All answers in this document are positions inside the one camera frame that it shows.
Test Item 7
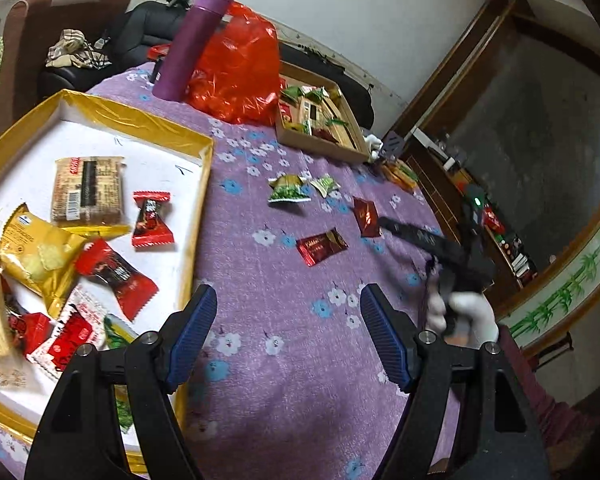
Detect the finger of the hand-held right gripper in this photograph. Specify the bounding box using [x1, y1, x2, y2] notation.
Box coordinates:
[378, 216, 462, 267]

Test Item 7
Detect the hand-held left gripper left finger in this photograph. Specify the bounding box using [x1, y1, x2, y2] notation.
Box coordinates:
[24, 284, 218, 480]

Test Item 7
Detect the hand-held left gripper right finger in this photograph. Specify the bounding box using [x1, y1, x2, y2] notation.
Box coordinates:
[359, 283, 552, 480]

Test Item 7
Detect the narrow dark red snack packet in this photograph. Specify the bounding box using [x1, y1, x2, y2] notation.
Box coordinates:
[352, 196, 383, 239]

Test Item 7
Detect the red black candy packet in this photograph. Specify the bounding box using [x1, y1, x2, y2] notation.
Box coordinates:
[74, 238, 160, 322]

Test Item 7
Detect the small green snack packet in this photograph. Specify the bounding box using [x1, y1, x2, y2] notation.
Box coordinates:
[308, 173, 342, 200]

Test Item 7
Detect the gold rimmed white tray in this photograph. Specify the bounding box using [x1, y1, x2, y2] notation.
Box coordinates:
[0, 89, 216, 476]

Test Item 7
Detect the person's right forearm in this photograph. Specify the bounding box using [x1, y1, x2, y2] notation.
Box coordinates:
[497, 324, 600, 463]

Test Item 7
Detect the person's right hand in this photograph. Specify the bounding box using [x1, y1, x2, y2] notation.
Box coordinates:
[425, 289, 502, 352]

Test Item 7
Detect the red gift box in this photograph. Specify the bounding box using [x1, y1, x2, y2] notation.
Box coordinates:
[482, 204, 506, 234]

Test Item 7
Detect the orange snack packet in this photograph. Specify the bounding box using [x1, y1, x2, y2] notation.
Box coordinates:
[385, 160, 419, 184]
[382, 169, 421, 195]

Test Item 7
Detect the brown wooden sideboard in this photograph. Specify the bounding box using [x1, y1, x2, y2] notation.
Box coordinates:
[405, 127, 549, 294]

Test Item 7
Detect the light green snack packet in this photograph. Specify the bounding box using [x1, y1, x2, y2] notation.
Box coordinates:
[102, 314, 142, 352]

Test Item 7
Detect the purple floral tablecloth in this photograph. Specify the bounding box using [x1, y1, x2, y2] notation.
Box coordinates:
[0, 62, 462, 480]

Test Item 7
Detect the grey phone stand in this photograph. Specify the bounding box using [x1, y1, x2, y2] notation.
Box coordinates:
[380, 130, 409, 161]

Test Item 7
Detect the white plastic bag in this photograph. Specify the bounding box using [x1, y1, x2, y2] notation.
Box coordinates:
[364, 133, 385, 161]

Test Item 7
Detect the pink white snack packet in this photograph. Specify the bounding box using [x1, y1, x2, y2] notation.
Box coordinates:
[67, 285, 110, 342]

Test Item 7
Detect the red bow-shaped candy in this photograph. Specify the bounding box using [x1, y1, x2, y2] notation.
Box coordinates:
[131, 190, 175, 249]

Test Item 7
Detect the brown cardboard box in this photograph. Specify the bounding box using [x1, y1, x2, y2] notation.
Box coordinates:
[274, 60, 371, 164]

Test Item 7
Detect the red zigzag-edged snack packet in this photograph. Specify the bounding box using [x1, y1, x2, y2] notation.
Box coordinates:
[27, 305, 97, 374]

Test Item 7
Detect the small red snack packet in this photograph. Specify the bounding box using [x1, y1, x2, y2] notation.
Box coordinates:
[5, 305, 56, 357]

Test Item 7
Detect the group of mixed snack packets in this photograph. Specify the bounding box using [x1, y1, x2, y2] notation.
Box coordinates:
[279, 77, 361, 149]

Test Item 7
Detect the wooden TV cabinet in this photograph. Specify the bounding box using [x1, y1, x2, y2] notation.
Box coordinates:
[380, 0, 600, 312]

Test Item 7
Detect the brown cake packet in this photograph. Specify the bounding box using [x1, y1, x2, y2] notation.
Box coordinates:
[50, 156, 127, 226]

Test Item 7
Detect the yellow snack packet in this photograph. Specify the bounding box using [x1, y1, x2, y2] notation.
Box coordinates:
[0, 203, 89, 319]

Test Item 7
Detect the red plastic bag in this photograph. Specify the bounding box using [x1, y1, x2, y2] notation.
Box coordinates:
[185, 1, 282, 127]

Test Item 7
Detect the purple thermos bottle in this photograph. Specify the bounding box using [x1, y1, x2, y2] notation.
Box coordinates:
[151, 0, 236, 102]

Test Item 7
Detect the plaid cloth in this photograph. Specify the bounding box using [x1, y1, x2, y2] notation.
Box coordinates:
[45, 28, 114, 70]

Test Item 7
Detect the black leather sofa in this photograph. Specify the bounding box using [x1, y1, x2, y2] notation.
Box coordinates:
[36, 0, 376, 129]

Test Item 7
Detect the brown armchair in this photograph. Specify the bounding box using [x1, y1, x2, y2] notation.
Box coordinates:
[0, 0, 132, 132]

